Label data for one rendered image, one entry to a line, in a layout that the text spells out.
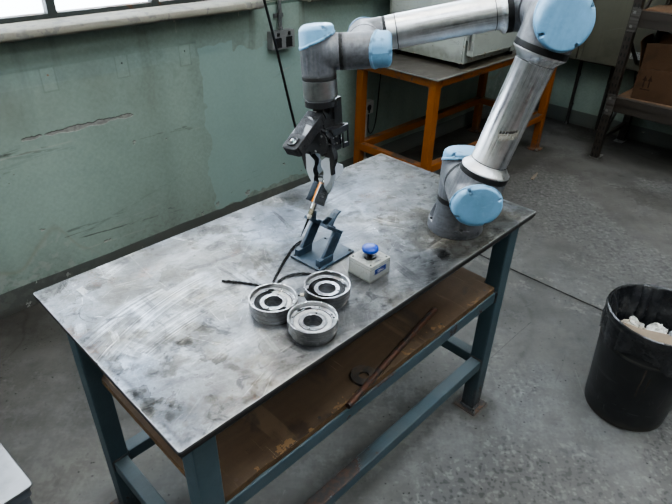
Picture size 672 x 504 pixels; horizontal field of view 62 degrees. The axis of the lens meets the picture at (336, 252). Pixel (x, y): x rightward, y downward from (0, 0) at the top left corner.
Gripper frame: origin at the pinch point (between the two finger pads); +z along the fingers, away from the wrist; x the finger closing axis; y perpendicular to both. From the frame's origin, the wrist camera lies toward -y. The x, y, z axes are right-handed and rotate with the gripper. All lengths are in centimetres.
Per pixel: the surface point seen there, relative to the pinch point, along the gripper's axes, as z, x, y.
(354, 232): 18.8, 2.1, 15.0
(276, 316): 17.3, -8.6, -27.2
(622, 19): 6, 21, 363
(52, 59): -17, 145, 17
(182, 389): 20, -7, -51
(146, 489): 73, 26, -49
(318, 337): 18.5, -19.3, -26.8
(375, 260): 16.1, -14.0, 1.3
